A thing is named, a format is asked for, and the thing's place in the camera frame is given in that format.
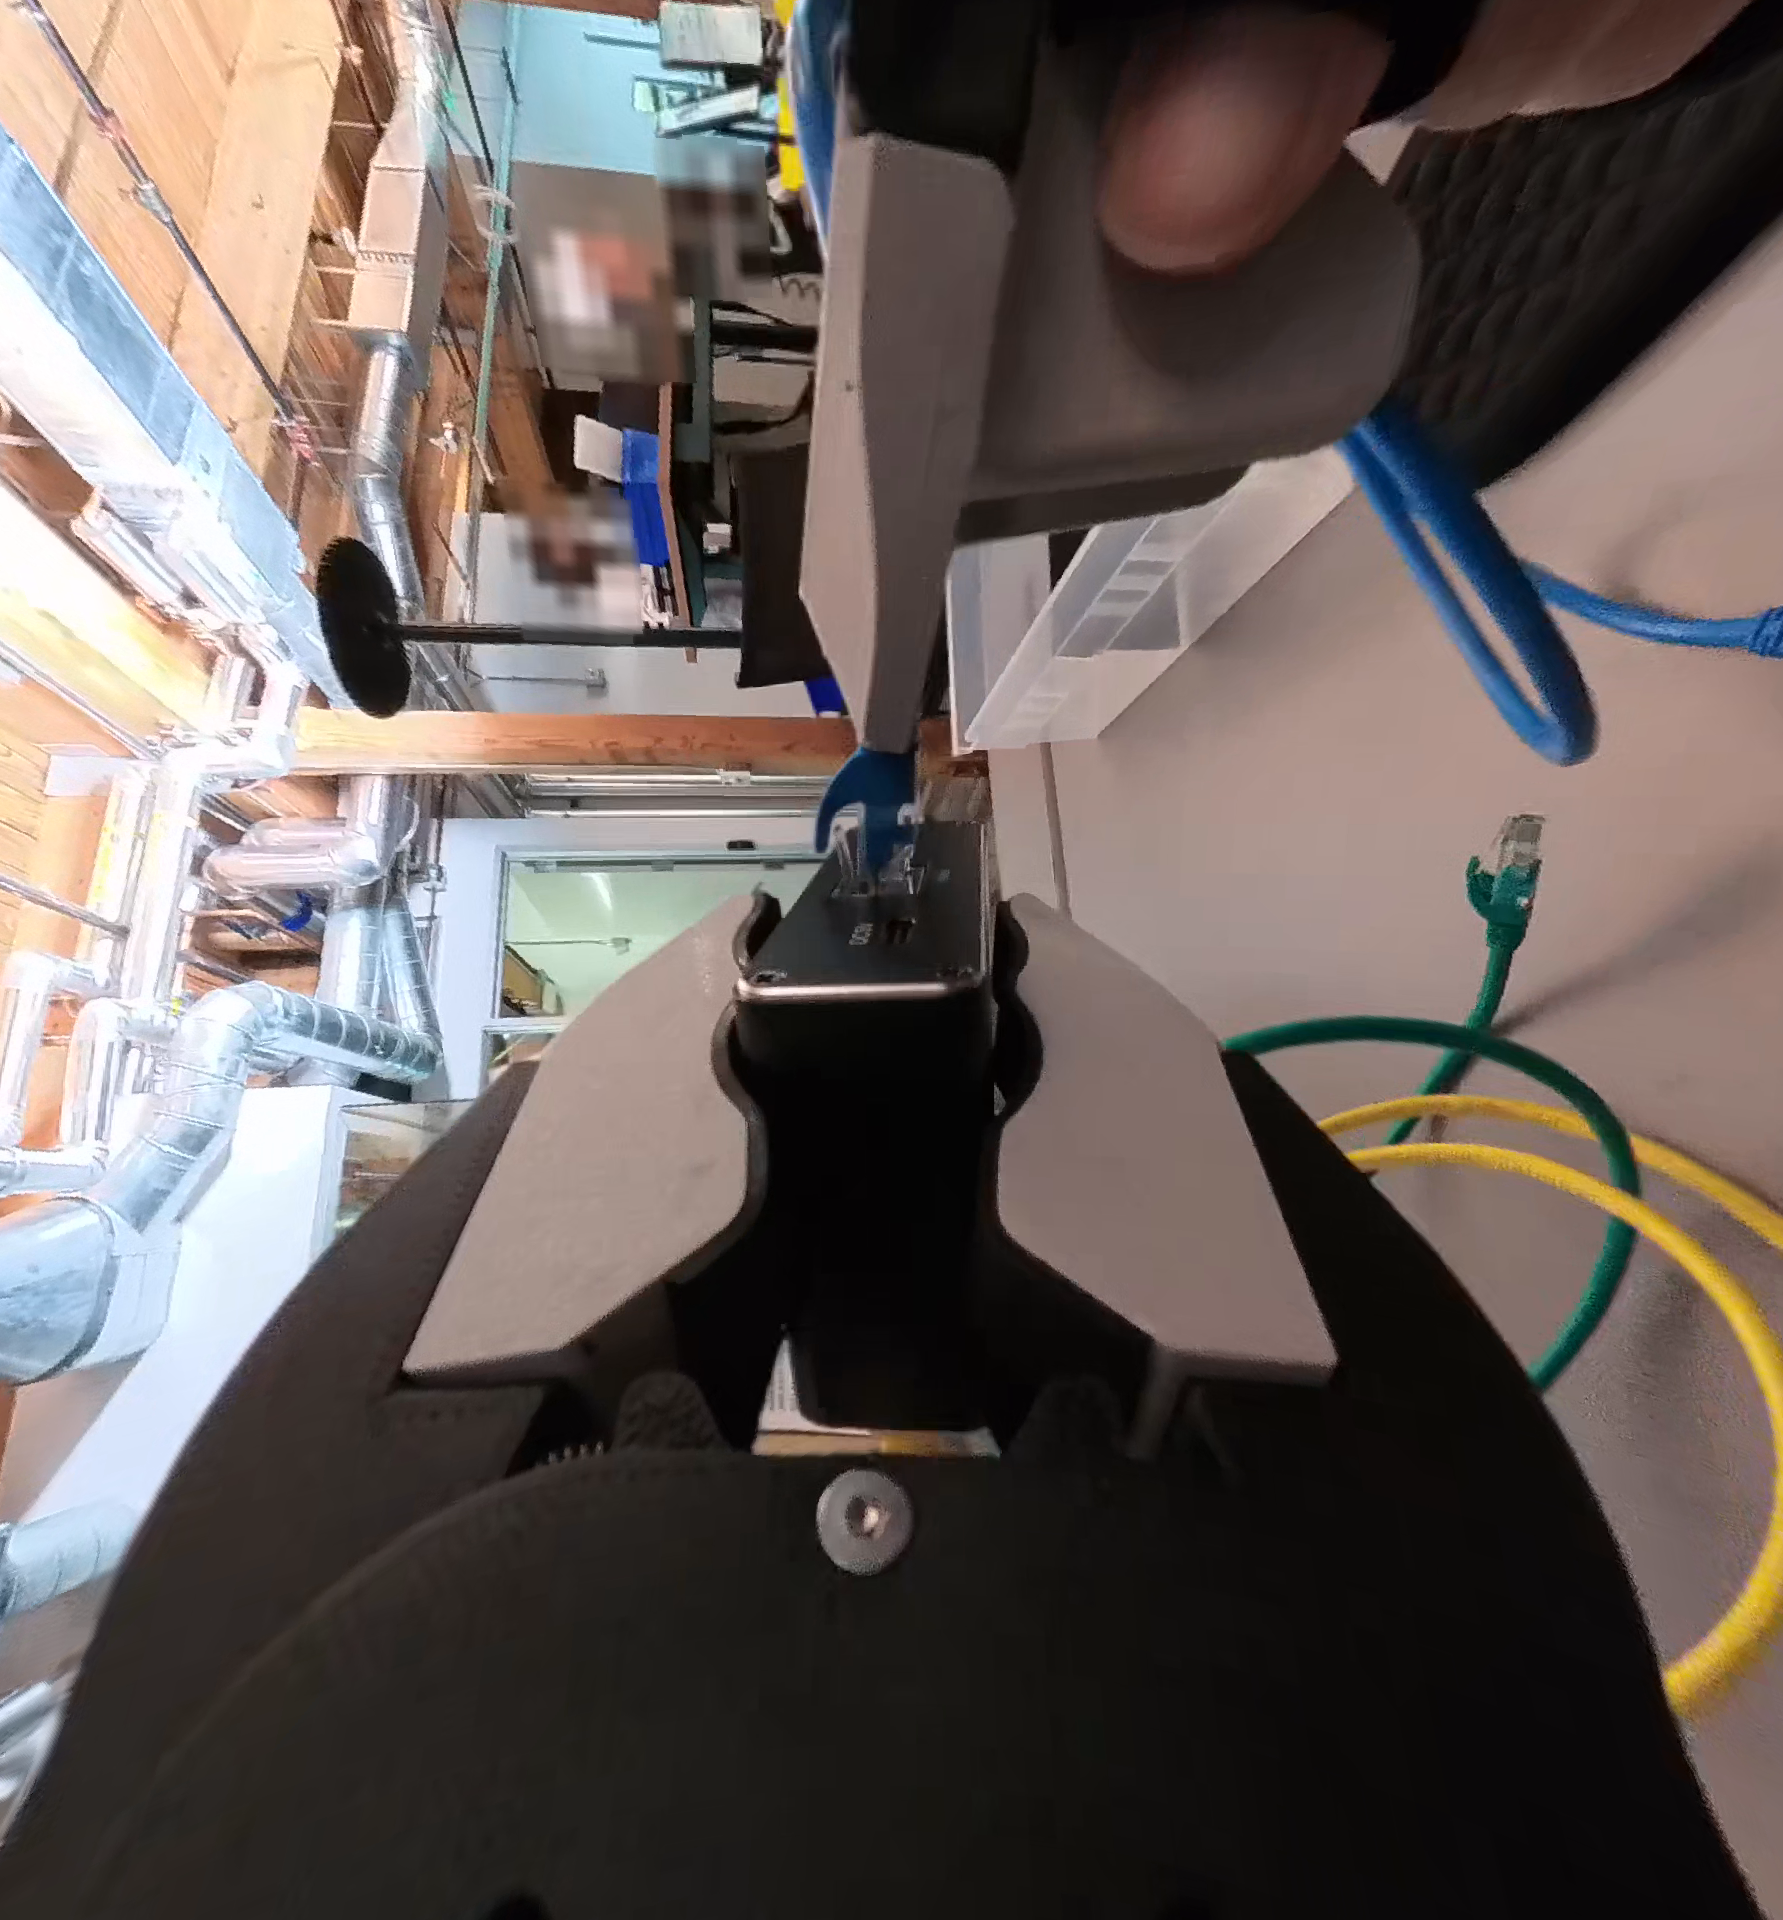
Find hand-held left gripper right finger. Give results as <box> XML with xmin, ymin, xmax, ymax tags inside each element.
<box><xmin>988</xmin><ymin>894</ymin><xmax>1344</xmax><ymax>1457</ymax></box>

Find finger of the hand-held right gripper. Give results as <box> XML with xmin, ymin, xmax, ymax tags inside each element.
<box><xmin>798</xmin><ymin>133</ymin><xmax>1018</xmax><ymax>754</ymax></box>

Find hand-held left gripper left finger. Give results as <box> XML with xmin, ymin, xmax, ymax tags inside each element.
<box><xmin>399</xmin><ymin>885</ymin><xmax>775</xmax><ymax>1383</ymax></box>

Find black ethernet switch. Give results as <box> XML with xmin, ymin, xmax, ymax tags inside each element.
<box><xmin>735</xmin><ymin>817</ymin><xmax>1006</xmax><ymax>1442</ymax></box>

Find clear plastic bin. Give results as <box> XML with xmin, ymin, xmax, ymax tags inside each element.
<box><xmin>949</xmin><ymin>450</ymin><xmax>1358</xmax><ymax>757</ymax></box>

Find green ethernet cable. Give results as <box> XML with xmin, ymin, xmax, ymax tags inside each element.
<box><xmin>1222</xmin><ymin>811</ymin><xmax>1643</xmax><ymax>1390</ymax></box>

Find person's right hand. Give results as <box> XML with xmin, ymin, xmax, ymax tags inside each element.
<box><xmin>1101</xmin><ymin>0</ymin><xmax>1783</xmax><ymax>276</ymax></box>

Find blue storage bin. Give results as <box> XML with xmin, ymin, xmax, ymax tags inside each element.
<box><xmin>621</xmin><ymin>427</ymin><xmax>679</xmax><ymax>573</ymax></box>

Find glass partition door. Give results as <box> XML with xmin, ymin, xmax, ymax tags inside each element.
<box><xmin>442</xmin><ymin>817</ymin><xmax>832</xmax><ymax>1105</ymax></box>

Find wooden beam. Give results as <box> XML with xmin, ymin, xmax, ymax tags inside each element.
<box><xmin>293</xmin><ymin>705</ymin><xmax>869</xmax><ymax>777</ymax></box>

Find black round stand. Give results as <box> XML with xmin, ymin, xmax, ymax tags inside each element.
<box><xmin>313</xmin><ymin>538</ymin><xmax>743</xmax><ymax>721</ymax></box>

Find silver ventilation duct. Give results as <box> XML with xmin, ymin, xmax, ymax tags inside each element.
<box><xmin>0</xmin><ymin>900</ymin><xmax>445</xmax><ymax>1390</ymax></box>

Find grey rectangular duct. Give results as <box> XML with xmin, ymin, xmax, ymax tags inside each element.
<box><xmin>0</xmin><ymin>30</ymin><xmax>309</xmax><ymax>662</ymax></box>

